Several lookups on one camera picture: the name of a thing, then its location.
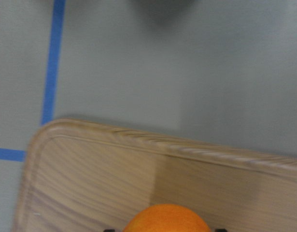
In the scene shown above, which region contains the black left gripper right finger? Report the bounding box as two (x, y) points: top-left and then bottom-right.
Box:
(214, 228), (227, 232)

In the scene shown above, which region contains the orange fruit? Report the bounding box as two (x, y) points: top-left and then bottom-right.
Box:
(123, 204), (211, 232)

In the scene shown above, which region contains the wooden cutting board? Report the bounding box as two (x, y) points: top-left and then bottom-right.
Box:
(12, 119), (297, 232)

